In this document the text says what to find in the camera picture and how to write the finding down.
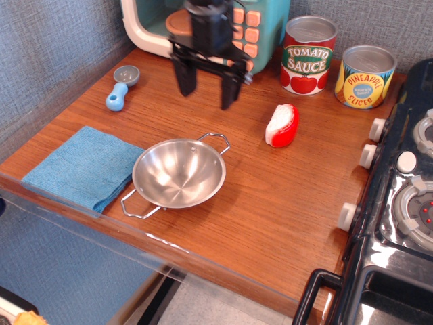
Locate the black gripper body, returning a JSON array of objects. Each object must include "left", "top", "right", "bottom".
[{"left": 168, "top": 1, "right": 252, "bottom": 84}]

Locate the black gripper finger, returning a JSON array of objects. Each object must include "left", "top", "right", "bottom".
[
  {"left": 171, "top": 54, "right": 197, "bottom": 97},
  {"left": 221, "top": 72, "right": 244, "bottom": 110}
]

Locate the red and white toy vegetable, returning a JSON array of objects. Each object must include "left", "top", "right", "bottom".
[{"left": 265, "top": 104, "right": 300, "bottom": 148}]

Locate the orange microwave turntable plate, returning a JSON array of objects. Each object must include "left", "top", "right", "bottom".
[{"left": 165, "top": 9, "right": 193, "bottom": 37}]

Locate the teal toy microwave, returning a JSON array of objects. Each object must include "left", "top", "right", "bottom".
[{"left": 120, "top": 0, "right": 290, "bottom": 74}]

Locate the blue and grey toy scoop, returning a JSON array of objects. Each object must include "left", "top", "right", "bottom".
[{"left": 106, "top": 65, "right": 140, "bottom": 112}]

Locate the tomato sauce can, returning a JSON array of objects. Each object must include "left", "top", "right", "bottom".
[{"left": 280, "top": 16, "right": 338, "bottom": 95}]

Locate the blue folded cloth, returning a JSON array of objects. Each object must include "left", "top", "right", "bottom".
[{"left": 22, "top": 126, "right": 144, "bottom": 213}]

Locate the pineapple slices can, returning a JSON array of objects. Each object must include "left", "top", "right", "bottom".
[{"left": 334, "top": 45, "right": 397, "bottom": 110}]

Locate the white stove knob top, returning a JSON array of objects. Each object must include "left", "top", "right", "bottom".
[{"left": 369, "top": 118, "right": 386, "bottom": 143}]

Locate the white stove knob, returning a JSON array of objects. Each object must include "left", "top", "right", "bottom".
[
  {"left": 369, "top": 118, "right": 386, "bottom": 143},
  {"left": 337, "top": 202, "right": 357, "bottom": 232},
  {"left": 359, "top": 144, "right": 378, "bottom": 169}
]

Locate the white stove knob middle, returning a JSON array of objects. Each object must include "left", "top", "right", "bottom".
[{"left": 359, "top": 144, "right": 378, "bottom": 169}]

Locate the white stove knob bottom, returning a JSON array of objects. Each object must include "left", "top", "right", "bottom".
[{"left": 337, "top": 202, "right": 357, "bottom": 232}]

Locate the white round stove button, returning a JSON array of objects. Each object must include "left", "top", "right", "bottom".
[{"left": 396, "top": 151, "right": 417, "bottom": 173}]

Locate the grey stove burner rear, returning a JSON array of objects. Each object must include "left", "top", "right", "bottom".
[{"left": 413, "top": 109, "right": 433, "bottom": 158}]

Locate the grey stove burner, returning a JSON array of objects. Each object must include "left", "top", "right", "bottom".
[
  {"left": 393, "top": 175, "right": 432, "bottom": 251},
  {"left": 413, "top": 109, "right": 433, "bottom": 158}
]

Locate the grey stove burner front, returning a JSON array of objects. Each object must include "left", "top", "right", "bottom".
[{"left": 393, "top": 175, "right": 432, "bottom": 251}]

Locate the clear acrylic table guard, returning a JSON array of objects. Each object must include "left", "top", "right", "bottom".
[{"left": 0, "top": 171, "right": 329, "bottom": 325}]

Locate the black toy stove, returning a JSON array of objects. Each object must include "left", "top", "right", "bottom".
[{"left": 323, "top": 59, "right": 432, "bottom": 324}]

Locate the orange fuzzy object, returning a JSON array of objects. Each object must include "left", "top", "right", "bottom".
[{"left": 13, "top": 311, "right": 48, "bottom": 325}]

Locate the steel two-handled bowl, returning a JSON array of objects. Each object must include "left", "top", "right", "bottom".
[{"left": 120, "top": 133, "right": 231, "bottom": 219}]

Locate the black oven door handle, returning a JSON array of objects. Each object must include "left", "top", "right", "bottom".
[{"left": 292, "top": 269, "right": 344, "bottom": 325}]

